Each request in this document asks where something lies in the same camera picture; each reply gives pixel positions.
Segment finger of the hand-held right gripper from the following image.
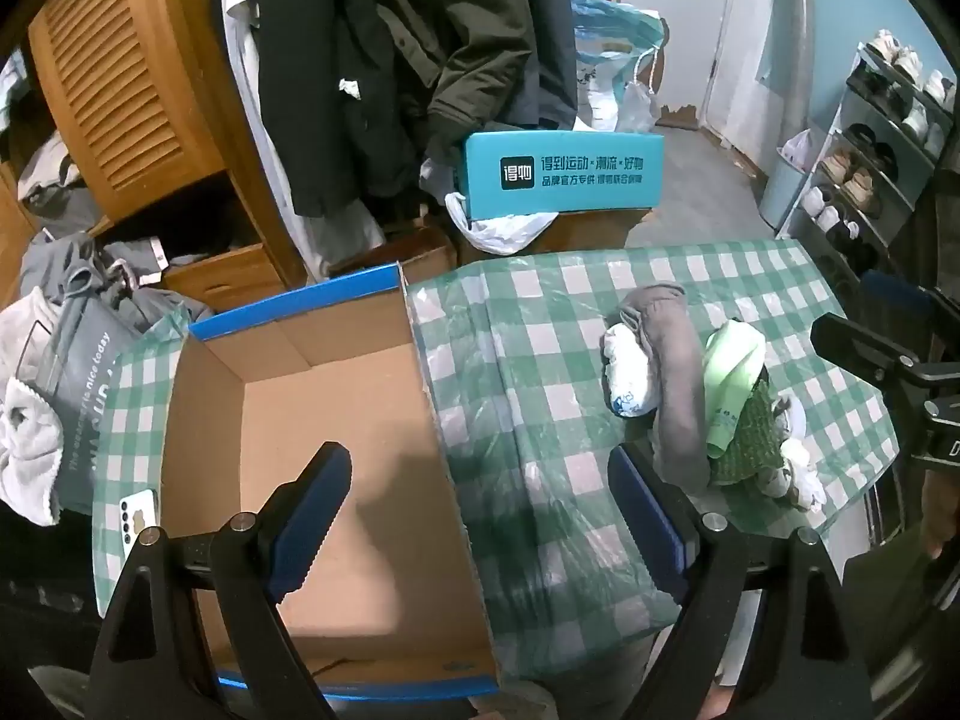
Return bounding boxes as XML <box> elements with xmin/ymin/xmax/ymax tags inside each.
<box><xmin>811</xmin><ymin>313</ymin><xmax>920</xmax><ymax>385</ymax></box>
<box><xmin>861</xmin><ymin>270</ymin><xmax>935</xmax><ymax>320</ymax></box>

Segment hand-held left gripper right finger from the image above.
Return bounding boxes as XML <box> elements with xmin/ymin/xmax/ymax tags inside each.
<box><xmin>607</xmin><ymin>441</ymin><xmax>877</xmax><ymax>720</ymax></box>

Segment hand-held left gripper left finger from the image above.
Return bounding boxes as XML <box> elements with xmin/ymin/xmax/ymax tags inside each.
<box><xmin>88</xmin><ymin>441</ymin><xmax>353</xmax><ymax>720</ymax></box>

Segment blue-rimmed cardboard box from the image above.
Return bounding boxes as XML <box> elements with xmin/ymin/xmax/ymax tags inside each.
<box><xmin>159</xmin><ymin>262</ymin><xmax>502</xmax><ymax>700</ymax></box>

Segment green glitter mesh cloth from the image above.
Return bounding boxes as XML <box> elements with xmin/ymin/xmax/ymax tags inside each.
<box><xmin>709</xmin><ymin>375</ymin><xmax>787</xmax><ymax>487</ymax></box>

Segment grey sock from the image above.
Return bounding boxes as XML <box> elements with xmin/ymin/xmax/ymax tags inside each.
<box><xmin>619</xmin><ymin>281</ymin><xmax>713</xmax><ymax>496</ymax></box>

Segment person's right hand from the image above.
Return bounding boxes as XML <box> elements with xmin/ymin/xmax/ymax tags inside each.
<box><xmin>921</xmin><ymin>465</ymin><xmax>960</xmax><ymax>560</ymax></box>

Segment group of assorted shoes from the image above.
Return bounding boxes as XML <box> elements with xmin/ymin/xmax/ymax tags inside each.
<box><xmin>799</xmin><ymin>30</ymin><xmax>960</xmax><ymax>256</ymax></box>

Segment light green cloth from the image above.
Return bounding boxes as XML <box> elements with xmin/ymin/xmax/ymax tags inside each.
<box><xmin>701</xmin><ymin>320</ymin><xmax>767</xmax><ymax>460</ymax></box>

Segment white patterned sock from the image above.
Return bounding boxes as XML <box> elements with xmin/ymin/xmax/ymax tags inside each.
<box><xmin>765</xmin><ymin>394</ymin><xmax>826</xmax><ymax>515</ymax></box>

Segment white sock with blue print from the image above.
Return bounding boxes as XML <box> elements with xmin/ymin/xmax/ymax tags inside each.
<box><xmin>602</xmin><ymin>322</ymin><xmax>662</xmax><ymax>419</ymax></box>

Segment light blue waste bin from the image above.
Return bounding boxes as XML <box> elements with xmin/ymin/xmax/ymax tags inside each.
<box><xmin>759</xmin><ymin>131</ymin><xmax>815</xmax><ymax>230</ymax></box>

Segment metal shoe rack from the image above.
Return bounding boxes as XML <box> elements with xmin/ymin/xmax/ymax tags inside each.
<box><xmin>776</xmin><ymin>30</ymin><xmax>960</xmax><ymax>278</ymax></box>

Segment green checked tablecloth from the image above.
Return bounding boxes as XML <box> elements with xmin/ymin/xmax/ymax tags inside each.
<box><xmin>91</xmin><ymin>238</ymin><xmax>899</xmax><ymax>683</ymax></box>

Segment white smartphone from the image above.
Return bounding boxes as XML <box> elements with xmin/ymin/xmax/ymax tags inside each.
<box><xmin>118</xmin><ymin>489</ymin><xmax>160</xmax><ymax>547</ymax></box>

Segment grey printed bag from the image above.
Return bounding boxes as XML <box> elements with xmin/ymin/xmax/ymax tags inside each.
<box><xmin>22</xmin><ymin>292</ymin><xmax>151</xmax><ymax>518</ymax></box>

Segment small brown cardboard box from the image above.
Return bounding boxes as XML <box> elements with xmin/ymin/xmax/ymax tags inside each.
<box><xmin>328</xmin><ymin>225</ymin><xmax>458</xmax><ymax>286</ymax></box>

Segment white door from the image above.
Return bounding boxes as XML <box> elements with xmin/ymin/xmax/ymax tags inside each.
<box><xmin>701</xmin><ymin>0</ymin><xmax>811</xmax><ymax>158</ymax></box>

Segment white towel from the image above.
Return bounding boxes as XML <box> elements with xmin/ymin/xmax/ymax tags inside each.
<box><xmin>0</xmin><ymin>289</ymin><xmax>72</xmax><ymax>526</ymax></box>

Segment clear plastic bag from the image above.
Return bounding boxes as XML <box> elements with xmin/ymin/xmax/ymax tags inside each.
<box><xmin>615</xmin><ymin>79</ymin><xmax>662</xmax><ymax>134</ymax></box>

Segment white plastic bag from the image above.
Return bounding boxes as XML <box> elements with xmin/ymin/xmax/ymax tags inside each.
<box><xmin>442</xmin><ymin>191</ymin><xmax>560</xmax><ymax>256</ymax></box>

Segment grey hoodie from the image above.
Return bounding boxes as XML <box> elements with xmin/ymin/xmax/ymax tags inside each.
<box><xmin>19</xmin><ymin>229</ymin><xmax>218</xmax><ymax>331</ymax></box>

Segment blue plastic bag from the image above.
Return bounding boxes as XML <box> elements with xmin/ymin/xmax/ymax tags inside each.
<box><xmin>570</xmin><ymin>0</ymin><xmax>668</xmax><ymax>132</ymax></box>

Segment teal printed shoe box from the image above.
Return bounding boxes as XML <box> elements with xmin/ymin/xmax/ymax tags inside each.
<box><xmin>459</xmin><ymin>129</ymin><xmax>667</xmax><ymax>224</ymax></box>

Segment folded grey clothes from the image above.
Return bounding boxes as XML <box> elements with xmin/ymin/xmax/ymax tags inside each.
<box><xmin>15</xmin><ymin>131</ymin><xmax>102</xmax><ymax>237</ymax></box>

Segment black jacket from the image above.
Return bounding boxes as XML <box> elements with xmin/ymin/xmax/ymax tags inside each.
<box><xmin>256</xmin><ymin>0</ymin><xmax>428</xmax><ymax>220</ymax></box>

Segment wooden louvered wardrobe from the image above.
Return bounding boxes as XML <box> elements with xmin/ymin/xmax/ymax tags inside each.
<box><xmin>0</xmin><ymin>0</ymin><xmax>308</xmax><ymax>316</ymax></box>

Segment olive green jacket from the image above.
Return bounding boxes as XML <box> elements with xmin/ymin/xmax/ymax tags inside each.
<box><xmin>375</xmin><ymin>0</ymin><xmax>578</xmax><ymax>166</ymax></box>

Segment white hanging shirt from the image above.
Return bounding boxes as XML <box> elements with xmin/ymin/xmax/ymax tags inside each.
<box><xmin>202</xmin><ymin>0</ymin><xmax>316</xmax><ymax>271</ymax></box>

